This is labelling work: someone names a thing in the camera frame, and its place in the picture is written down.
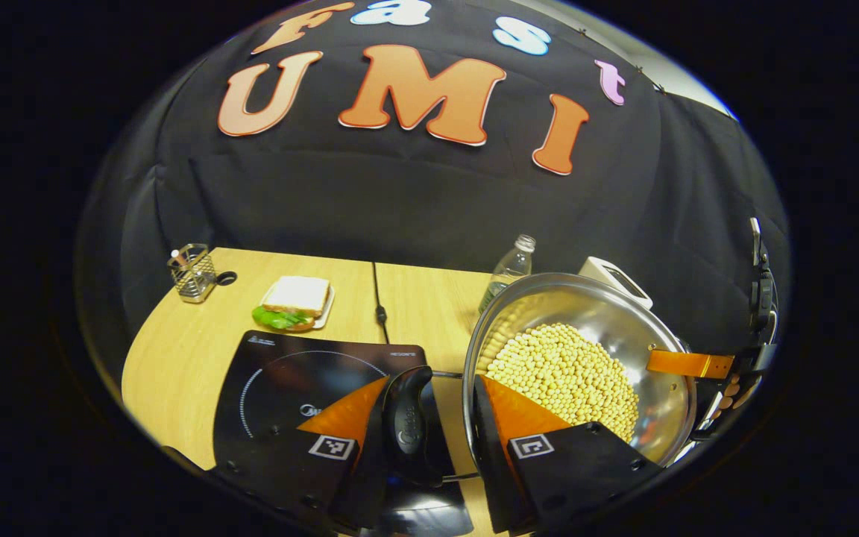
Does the pile of soybeans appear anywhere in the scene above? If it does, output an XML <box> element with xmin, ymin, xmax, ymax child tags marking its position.
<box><xmin>485</xmin><ymin>322</ymin><xmax>641</xmax><ymax>445</ymax></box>

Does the white toaster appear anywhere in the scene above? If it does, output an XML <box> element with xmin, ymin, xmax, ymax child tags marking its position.
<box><xmin>577</xmin><ymin>257</ymin><xmax>654</xmax><ymax>310</ymax></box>

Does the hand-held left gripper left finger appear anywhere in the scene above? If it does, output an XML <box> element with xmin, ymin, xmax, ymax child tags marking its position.
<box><xmin>204</xmin><ymin>373</ymin><xmax>394</xmax><ymax>532</ymax></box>

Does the black backdrop cloth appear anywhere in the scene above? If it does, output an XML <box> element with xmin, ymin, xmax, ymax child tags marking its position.
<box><xmin>75</xmin><ymin>0</ymin><xmax>792</xmax><ymax>448</ymax></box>

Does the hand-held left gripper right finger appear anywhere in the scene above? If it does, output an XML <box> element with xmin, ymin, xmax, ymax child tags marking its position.
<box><xmin>471</xmin><ymin>373</ymin><xmax>667</xmax><ymax>535</ymax></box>

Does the black cooktop power cable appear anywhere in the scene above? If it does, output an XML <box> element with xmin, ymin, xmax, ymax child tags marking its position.
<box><xmin>370</xmin><ymin>261</ymin><xmax>391</xmax><ymax>345</ymax></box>

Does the sandwich with lettuce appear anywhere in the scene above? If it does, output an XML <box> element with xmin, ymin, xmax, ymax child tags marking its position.
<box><xmin>252</xmin><ymin>276</ymin><xmax>331</xmax><ymax>331</ymax></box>

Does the stainless steel pot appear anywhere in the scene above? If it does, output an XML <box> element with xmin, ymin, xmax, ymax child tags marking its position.
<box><xmin>383</xmin><ymin>272</ymin><xmax>699</xmax><ymax>486</ymax></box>

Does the white sandwich plate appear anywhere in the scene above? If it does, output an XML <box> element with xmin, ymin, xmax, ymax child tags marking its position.
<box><xmin>260</xmin><ymin>277</ymin><xmax>336</xmax><ymax>331</ymax></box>

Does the metal mesh utensil holder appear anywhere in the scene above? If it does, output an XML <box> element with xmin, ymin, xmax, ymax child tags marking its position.
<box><xmin>167</xmin><ymin>243</ymin><xmax>218</xmax><ymax>304</ymax></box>

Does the black induction cooktop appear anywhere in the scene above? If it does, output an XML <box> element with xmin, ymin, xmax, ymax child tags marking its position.
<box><xmin>210</xmin><ymin>330</ymin><xmax>475</xmax><ymax>537</ymax></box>

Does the clear plastic water bottle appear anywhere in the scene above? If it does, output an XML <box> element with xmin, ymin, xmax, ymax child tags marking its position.
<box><xmin>478</xmin><ymin>234</ymin><xmax>537</xmax><ymax>314</ymax></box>

